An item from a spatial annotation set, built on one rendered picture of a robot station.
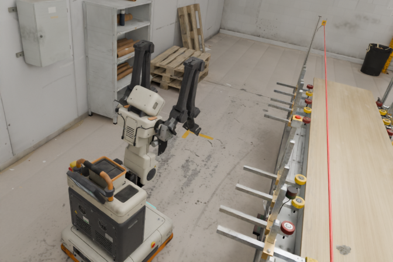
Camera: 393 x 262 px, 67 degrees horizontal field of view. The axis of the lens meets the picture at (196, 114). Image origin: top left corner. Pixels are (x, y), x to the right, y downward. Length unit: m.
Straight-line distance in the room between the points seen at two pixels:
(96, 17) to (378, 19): 7.55
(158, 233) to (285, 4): 7.94
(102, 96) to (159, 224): 2.16
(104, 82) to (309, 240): 3.06
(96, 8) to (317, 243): 3.22
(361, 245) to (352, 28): 7.94
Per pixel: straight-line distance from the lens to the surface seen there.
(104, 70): 4.00
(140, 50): 2.16
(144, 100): 1.99
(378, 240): 2.18
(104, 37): 3.86
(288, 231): 1.92
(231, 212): 1.96
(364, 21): 9.54
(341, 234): 2.08
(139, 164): 2.24
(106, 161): 2.16
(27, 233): 3.04
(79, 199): 2.27
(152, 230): 2.55
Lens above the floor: 2.25
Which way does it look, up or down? 29 degrees down
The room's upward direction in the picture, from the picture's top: 8 degrees clockwise
